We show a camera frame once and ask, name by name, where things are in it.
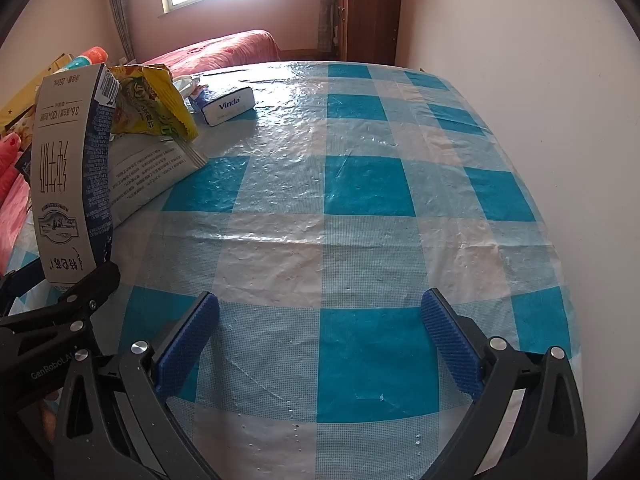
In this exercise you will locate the yellow headboard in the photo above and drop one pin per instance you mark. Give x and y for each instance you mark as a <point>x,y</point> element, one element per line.
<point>30,90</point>

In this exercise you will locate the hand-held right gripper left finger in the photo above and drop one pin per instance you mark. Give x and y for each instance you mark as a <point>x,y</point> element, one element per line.
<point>187,342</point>

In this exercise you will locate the checked curtain beside window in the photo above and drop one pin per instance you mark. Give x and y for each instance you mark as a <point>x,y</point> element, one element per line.
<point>120,10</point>

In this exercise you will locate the yellow snack bag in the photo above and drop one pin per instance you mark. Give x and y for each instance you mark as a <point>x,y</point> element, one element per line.
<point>150,105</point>

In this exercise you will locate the pink printed bed blanket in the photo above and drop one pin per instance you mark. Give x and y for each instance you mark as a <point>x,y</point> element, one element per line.
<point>225,45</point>

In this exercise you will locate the checked curtain beside cabinet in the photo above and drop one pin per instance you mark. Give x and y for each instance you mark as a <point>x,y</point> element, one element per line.
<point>327,10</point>

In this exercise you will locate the blue checked plastic tablecloth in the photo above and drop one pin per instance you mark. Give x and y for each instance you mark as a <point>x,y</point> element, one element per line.
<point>350,210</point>

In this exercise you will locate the folded orange teal quilt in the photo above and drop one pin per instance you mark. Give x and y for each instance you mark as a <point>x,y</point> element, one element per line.
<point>87,57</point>

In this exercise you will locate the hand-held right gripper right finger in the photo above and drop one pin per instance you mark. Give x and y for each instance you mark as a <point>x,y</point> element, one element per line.
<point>450,345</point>

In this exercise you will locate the white and blue milk carton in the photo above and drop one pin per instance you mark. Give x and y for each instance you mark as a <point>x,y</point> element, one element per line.
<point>65,160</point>

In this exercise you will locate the brown wooden cabinet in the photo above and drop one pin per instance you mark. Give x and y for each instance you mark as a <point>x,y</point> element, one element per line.
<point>370,15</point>

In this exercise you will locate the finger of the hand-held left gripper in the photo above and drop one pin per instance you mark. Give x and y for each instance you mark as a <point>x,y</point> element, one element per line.
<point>97,282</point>
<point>22,271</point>

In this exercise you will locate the floral pillow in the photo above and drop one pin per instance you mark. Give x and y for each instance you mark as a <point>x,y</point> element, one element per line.
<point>17,122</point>

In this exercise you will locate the large white plastic bag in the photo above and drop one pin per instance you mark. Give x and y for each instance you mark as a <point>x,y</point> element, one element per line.
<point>145,175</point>

